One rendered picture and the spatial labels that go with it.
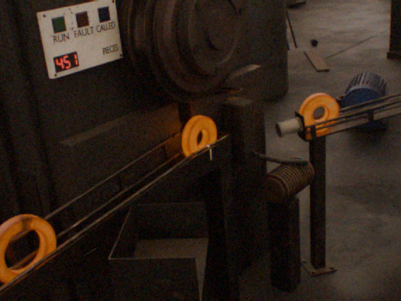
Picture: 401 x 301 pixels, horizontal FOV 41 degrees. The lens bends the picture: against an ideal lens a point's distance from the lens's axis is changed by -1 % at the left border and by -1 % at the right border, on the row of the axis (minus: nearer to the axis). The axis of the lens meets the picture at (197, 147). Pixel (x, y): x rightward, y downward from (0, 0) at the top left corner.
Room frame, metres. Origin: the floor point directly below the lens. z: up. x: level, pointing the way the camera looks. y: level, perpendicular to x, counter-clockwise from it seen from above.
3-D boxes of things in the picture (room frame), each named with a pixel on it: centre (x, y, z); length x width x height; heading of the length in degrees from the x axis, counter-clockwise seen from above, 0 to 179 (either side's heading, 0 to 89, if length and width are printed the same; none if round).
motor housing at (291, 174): (1.88, -0.34, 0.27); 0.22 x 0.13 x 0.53; 137
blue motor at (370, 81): (3.66, -1.24, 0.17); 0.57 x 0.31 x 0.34; 157
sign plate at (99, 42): (1.55, 0.30, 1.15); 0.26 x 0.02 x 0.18; 137
